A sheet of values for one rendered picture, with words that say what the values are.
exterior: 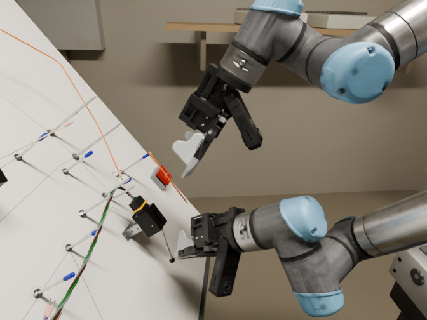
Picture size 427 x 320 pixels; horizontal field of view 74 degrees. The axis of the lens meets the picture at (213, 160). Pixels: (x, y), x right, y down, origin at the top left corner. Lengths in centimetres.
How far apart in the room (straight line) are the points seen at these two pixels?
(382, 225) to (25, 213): 60
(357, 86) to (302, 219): 21
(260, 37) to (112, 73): 189
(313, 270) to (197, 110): 33
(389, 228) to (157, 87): 198
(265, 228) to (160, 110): 193
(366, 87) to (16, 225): 56
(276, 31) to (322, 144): 230
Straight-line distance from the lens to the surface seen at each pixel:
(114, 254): 67
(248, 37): 50
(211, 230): 60
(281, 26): 51
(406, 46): 45
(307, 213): 47
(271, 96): 242
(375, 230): 56
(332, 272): 53
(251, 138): 53
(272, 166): 268
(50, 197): 63
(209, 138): 51
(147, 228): 67
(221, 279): 59
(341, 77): 40
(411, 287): 80
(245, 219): 53
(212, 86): 53
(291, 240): 49
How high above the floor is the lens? 157
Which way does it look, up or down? 28 degrees down
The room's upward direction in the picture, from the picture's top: 2 degrees clockwise
